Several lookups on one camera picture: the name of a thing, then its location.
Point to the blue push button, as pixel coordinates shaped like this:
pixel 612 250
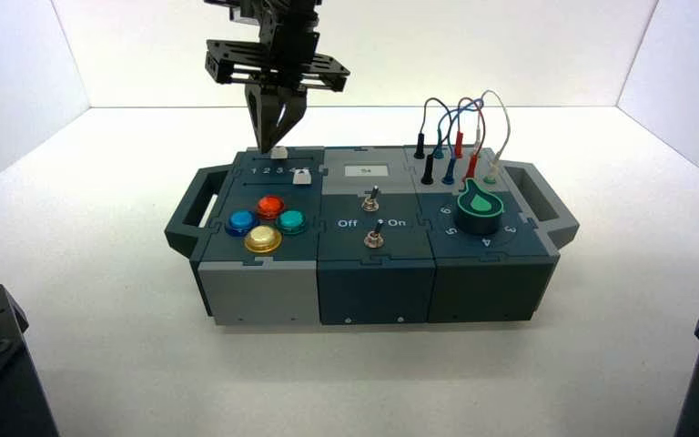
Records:
pixel 241 222

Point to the yellow push button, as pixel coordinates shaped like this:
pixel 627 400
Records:
pixel 262 239

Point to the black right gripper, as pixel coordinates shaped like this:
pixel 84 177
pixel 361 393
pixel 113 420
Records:
pixel 289 60

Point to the green rotary dial knob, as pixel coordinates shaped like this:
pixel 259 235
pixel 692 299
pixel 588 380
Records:
pixel 479 208

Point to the metal toggle switch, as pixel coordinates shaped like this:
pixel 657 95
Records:
pixel 376 236
pixel 372 202

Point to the small white display label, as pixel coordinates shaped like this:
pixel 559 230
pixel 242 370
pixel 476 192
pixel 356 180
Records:
pixel 366 171

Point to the red push button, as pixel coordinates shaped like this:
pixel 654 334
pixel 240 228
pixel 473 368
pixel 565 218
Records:
pixel 270 207

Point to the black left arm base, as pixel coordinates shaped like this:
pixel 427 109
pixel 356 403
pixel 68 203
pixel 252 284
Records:
pixel 0 374

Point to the dark teal control box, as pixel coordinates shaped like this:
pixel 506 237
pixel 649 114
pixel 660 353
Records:
pixel 373 271

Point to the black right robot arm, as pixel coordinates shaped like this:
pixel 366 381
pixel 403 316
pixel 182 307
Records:
pixel 292 7

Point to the teal green push button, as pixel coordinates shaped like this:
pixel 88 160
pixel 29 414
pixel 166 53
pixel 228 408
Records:
pixel 292 221

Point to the white slider knob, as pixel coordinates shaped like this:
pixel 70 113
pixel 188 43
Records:
pixel 278 154
pixel 303 177

